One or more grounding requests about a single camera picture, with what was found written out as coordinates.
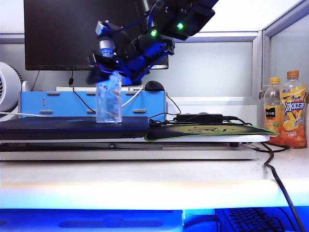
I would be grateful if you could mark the black computer mouse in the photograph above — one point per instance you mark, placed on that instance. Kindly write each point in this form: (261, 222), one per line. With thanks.
(154, 86)

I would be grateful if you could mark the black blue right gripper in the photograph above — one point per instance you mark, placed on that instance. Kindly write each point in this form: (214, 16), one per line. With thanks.
(142, 55)

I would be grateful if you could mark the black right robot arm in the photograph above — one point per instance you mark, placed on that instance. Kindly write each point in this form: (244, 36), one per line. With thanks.
(190, 17)

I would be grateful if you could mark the dark closed laptop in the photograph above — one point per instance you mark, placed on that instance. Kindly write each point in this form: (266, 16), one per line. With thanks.
(60, 128)

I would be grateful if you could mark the white round desk fan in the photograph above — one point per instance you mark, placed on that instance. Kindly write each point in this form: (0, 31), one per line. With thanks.
(9, 91)

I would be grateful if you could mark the black computer monitor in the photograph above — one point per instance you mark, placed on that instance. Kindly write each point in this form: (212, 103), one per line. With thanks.
(60, 33)

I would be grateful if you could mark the black power adapter brick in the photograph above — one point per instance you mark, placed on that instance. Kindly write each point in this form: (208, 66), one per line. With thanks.
(198, 118)

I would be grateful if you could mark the blue wooden desk organizer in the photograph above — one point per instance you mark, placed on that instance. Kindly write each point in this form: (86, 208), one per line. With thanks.
(60, 104)

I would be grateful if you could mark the small orange juice bottle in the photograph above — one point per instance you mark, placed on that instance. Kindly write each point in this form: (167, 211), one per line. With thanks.
(272, 113)

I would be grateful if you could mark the white desk riser platform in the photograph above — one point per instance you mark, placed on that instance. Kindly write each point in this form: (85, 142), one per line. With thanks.
(120, 154)

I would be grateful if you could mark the blue drawer front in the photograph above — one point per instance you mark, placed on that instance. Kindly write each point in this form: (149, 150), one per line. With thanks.
(96, 221)

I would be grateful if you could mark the iced tea bottle yellow label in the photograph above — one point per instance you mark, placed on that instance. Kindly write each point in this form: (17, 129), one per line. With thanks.
(293, 116)

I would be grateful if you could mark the black green-edged mouse pad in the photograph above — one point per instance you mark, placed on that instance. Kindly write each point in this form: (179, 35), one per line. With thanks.
(169, 133)

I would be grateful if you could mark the black keyboard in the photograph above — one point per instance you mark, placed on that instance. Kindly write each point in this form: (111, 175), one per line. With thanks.
(251, 220)

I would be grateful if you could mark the clear mineral water bottle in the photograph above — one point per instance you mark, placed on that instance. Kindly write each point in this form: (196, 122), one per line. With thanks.
(108, 106)

